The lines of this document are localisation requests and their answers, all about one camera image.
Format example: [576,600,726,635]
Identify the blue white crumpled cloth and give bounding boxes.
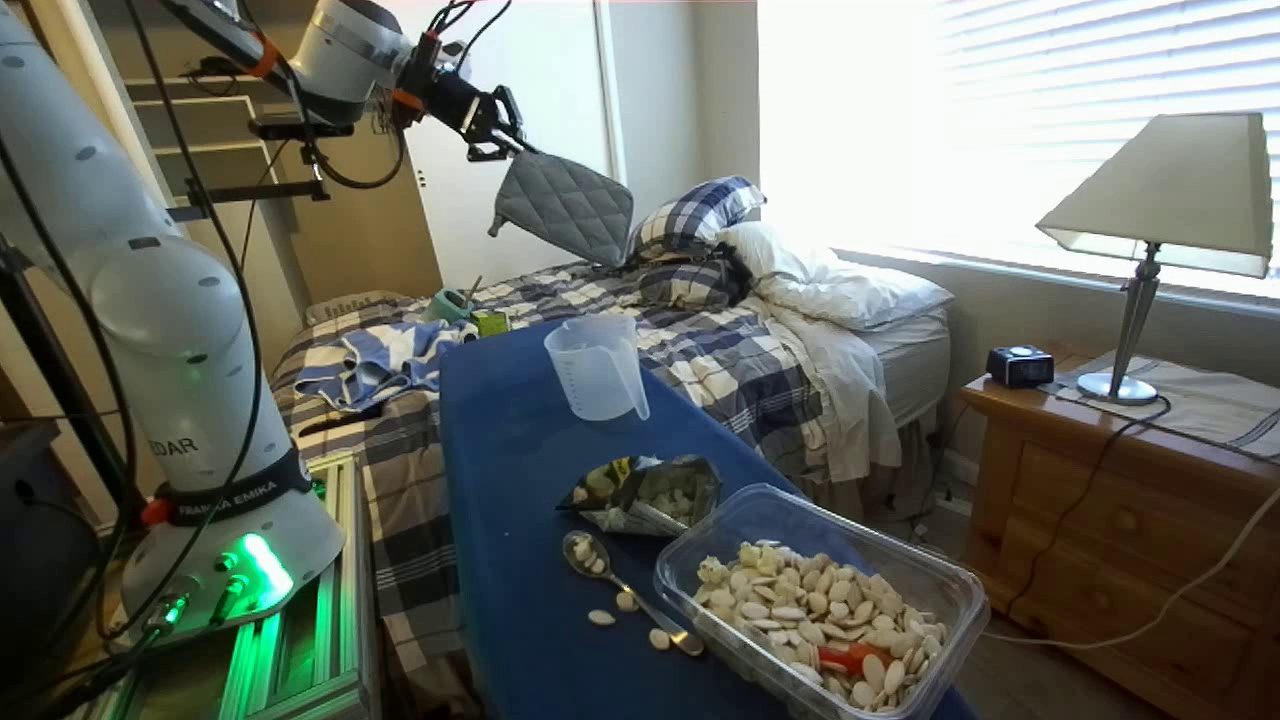
[293,316,464,415]

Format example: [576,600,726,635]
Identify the red item among seeds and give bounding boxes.
[814,639,894,681]

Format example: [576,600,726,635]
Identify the wooden shelf unit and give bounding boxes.
[82,0,445,313]

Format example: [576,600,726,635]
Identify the white bed sheet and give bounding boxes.
[747,295,907,492]

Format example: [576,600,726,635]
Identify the metal spoon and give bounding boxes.
[558,525,708,660]

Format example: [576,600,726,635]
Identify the bed with plaid cover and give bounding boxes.
[269,256,960,705]

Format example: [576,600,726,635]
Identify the wooden nightstand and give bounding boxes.
[960,348,1280,720]

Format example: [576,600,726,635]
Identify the white power cord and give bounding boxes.
[987,484,1280,660]

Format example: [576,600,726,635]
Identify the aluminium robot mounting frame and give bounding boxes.
[78,448,383,720]

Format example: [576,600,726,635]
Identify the black camera on stand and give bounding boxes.
[180,112,362,214]

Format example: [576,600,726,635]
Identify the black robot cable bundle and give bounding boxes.
[0,0,515,644]

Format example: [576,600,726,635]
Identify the small black alarm clock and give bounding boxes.
[983,338,1059,391]

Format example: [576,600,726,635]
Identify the open foil snack bag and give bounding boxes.
[566,448,726,540]

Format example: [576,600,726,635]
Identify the white pillow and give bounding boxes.
[722,214,957,337]

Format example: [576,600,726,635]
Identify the grey mat on nightstand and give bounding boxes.
[1053,348,1280,463]

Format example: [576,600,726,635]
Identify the clear plastic measuring jug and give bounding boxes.
[536,306,657,427]

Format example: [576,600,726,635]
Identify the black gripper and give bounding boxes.
[416,61,533,163]

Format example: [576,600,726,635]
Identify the green item on bed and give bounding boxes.
[427,282,515,338]

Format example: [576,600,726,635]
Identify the blue ironing board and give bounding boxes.
[433,316,983,720]

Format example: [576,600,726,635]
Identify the white window blinds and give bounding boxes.
[755,0,1280,304]

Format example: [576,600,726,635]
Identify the table lamp with beige shade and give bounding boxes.
[1034,106,1277,406]

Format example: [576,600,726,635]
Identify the black lamp cord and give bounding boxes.
[996,394,1182,631]

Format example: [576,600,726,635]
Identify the grey quilted pot placemat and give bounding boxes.
[486,145,641,275]

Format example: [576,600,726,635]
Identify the clear container of seeds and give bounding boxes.
[650,476,996,720]

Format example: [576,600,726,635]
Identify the blue plaid pillow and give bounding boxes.
[623,172,769,270]

